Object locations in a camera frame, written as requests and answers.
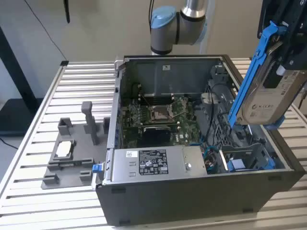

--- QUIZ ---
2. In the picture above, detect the metal socket cover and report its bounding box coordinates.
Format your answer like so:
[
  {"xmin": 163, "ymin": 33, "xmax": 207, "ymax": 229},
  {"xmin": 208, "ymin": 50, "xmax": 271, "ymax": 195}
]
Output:
[{"xmin": 169, "ymin": 96, "xmax": 188, "ymax": 117}]

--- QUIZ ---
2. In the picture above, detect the black open PC case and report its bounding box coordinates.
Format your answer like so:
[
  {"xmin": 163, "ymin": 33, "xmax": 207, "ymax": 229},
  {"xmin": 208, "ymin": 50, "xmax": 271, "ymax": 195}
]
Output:
[{"xmin": 92, "ymin": 54, "xmax": 307, "ymax": 227}]

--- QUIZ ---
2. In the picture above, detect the grey parts rack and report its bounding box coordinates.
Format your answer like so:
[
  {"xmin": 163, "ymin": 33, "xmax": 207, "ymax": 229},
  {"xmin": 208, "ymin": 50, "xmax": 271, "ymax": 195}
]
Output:
[{"xmin": 41, "ymin": 101, "xmax": 111, "ymax": 190}]

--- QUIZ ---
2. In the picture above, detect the empty blue disk carrier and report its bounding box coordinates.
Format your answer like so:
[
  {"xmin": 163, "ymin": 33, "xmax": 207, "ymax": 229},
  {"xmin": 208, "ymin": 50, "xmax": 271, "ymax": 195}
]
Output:
[{"xmin": 226, "ymin": 153, "xmax": 277, "ymax": 173}]

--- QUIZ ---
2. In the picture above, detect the coloured power wire bundle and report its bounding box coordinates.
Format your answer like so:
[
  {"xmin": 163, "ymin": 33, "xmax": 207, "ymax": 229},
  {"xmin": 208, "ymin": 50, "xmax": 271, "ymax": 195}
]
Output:
[{"xmin": 203, "ymin": 150, "xmax": 218, "ymax": 173}]

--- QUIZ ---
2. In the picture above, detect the blue data wire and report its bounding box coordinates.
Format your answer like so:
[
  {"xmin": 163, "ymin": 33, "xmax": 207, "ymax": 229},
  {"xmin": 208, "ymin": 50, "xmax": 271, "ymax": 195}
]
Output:
[{"xmin": 190, "ymin": 141, "xmax": 223, "ymax": 154}]

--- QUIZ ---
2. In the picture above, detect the black hanging strap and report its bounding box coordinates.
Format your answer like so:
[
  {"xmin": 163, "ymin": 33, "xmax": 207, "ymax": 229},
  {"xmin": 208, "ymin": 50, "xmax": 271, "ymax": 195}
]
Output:
[{"xmin": 63, "ymin": 0, "xmax": 71, "ymax": 24}]

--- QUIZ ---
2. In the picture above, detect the black printed power supply label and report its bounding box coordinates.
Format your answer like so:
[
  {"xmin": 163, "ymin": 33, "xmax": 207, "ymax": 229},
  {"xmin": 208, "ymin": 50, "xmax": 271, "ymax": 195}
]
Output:
[{"xmin": 138, "ymin": 149, "xmax": 169, "ymax": 176}]

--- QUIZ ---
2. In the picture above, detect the green motherboard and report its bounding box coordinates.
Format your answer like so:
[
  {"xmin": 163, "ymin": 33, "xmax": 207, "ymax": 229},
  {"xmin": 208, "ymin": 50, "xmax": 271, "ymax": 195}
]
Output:
[{"xmin": 119, "ymin": 94, "xmax": 202, "ymax": 148}]

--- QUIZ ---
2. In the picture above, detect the hard disk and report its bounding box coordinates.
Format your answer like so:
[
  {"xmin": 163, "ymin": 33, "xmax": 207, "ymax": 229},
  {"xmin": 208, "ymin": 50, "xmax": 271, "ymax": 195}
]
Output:
[{"xmin": 227, "ymin": 21, "xmax": 307, "ymax": 131}]

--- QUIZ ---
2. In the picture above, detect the CPU socket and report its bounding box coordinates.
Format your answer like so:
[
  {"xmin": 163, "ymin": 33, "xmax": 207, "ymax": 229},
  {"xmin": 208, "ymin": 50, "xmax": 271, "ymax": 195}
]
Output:
[{"xmin": 148, "ymin": 104, "xmax": 175, "ymax": 123}]

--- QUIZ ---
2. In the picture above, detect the silver power supply unit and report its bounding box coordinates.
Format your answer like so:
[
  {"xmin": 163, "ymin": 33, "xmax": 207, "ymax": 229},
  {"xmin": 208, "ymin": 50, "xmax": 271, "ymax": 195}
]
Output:
[{"xmin": 111, "ymin": 146, "xmax": 208, "ymax": 182}]

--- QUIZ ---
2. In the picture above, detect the silver CPU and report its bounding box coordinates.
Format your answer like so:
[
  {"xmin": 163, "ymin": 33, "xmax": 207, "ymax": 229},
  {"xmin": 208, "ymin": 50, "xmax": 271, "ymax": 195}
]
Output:
[{"xmin": 55, "ymin": 141, "xmax": 73, "ymax": 158}]

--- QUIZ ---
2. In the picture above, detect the black graphics card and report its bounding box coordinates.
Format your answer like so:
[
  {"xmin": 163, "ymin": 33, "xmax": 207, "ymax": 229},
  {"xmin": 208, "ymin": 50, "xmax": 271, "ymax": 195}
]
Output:
[{"xmin": 142, "ymin": 126, "xmax": 172, "ymax": 147}]

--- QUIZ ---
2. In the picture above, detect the black stand with foot plate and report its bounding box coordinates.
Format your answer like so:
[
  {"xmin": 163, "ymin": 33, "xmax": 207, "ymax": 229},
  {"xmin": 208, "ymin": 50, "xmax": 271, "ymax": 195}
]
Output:
[{"xmin": 0, "ymin": 25, "xmax": 44, "ymax": 137}]

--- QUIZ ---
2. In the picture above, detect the grey disk bay cage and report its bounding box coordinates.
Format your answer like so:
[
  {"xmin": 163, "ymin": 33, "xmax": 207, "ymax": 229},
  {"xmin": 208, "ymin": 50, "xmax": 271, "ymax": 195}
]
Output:
[{"xmin": 200, "ymin": 79, "xmax": 243, "ymax": 146}]

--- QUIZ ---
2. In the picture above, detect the black floor cable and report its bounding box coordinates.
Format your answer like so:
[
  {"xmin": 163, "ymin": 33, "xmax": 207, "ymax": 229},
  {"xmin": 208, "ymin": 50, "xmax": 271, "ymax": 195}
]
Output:
[{"xmin": 0, "ymin": 137, "xmax": 19, "ymax": 150}]

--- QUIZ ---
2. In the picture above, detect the thin black wall cable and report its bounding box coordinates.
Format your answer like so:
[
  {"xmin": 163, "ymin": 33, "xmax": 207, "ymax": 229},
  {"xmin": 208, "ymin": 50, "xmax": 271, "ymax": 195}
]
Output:
[{"xmin": 24, "ymin": 0, "xmax": 67, "ymax": 61}]

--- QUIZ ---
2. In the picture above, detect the thin black cable behind joint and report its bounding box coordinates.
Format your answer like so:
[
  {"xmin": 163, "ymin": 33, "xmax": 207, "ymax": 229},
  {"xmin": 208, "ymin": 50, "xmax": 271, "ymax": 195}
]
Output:
[{"xmin": 149, "ymin": 0, "xmax": 156, "ymax": 26}]

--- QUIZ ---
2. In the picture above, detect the long black case wire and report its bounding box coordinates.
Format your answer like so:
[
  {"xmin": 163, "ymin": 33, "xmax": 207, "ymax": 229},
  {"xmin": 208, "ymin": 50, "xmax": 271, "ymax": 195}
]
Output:
[{"xmin": 205, "ymin": 82, "xmax": 218, "ymax": 144}]

